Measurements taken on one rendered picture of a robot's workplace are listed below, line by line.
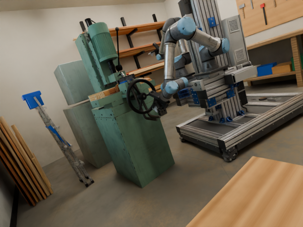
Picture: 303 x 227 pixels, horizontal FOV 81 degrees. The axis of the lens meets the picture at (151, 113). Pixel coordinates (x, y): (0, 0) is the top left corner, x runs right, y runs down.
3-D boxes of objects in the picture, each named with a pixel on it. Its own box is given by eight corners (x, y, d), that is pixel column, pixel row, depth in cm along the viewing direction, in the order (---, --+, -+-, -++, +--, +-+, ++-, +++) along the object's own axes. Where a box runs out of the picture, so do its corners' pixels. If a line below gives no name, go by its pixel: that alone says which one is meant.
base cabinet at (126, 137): (142, 188, 164) (114, 118, 149) (116, 172, 212) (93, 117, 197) (175, 163, 188) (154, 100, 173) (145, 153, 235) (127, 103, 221)
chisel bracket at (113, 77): (116, 82, 163) (113, 73, 162) (110, 84, 175) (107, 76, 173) (123, 80, 167) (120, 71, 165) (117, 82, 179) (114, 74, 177)
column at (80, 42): (107, 105, 182) (79, 33, 167) (99, 106, 200) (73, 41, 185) (125, 97, 194) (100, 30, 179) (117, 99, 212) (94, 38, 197)
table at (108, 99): (104, 106, 135) (101, 99, 134) (92, 107, 160) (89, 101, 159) (162, 83, 167) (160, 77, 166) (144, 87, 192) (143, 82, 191)
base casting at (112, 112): (114, 118, 150) (110, 107, 148) (94, 117, 197) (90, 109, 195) (154, 100, 173) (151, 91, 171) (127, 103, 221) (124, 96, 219)
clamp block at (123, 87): (127, 93, 146) (124, 82, 145) (121, 94, 157) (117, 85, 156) (142, 88, 154) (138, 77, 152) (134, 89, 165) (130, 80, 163)
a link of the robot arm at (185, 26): (216, 45, 158) (169, 21, 127) (232, 39, 145) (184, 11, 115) (215, 58, 157) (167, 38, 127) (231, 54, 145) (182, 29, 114)
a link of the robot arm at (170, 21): (168, 21, 186) (160, 62, 221) (176, 20, 192) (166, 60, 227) (161, 17, 192) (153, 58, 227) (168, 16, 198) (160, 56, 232)
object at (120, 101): (112, 107, 149) (111, 102, 148) (104, 107, 166) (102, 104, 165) (149, 92, 170) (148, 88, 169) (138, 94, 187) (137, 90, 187)
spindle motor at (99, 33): (104, 60, 153) (90, 22, 146) (97, 65, 167) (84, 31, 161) (121, 56, 162) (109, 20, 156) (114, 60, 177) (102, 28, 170)
